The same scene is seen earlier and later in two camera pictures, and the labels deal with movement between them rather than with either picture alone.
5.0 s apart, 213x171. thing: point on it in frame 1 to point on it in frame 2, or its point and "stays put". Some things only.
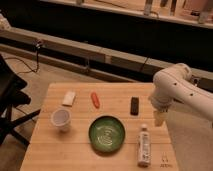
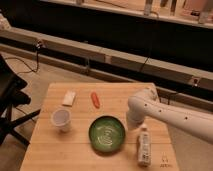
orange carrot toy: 95,100 stays put
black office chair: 12,97 stays put
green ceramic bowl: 106,135 stays put
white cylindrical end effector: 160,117 to 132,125
